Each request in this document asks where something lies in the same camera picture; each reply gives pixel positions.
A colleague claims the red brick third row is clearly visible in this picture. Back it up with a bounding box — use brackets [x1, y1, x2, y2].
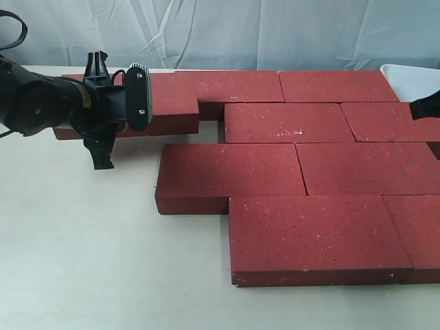
[296, 142, 439, 195]

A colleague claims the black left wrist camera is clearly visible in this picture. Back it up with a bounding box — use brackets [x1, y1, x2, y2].
[124, 63, 153, 131]

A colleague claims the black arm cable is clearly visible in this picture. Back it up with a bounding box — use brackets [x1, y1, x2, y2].
[0, 10, 29, 52]

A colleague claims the white backdrop cloth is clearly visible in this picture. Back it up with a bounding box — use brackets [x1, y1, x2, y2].
[1, 0, 439, 70]

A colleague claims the red brick front large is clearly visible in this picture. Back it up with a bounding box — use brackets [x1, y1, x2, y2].
[229, 195, 413, 287]

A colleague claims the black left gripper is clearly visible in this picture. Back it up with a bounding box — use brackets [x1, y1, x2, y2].
[68, 51, 127, 170]

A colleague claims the white tray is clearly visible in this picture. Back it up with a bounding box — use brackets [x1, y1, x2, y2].
[380, 64, 440, 102]

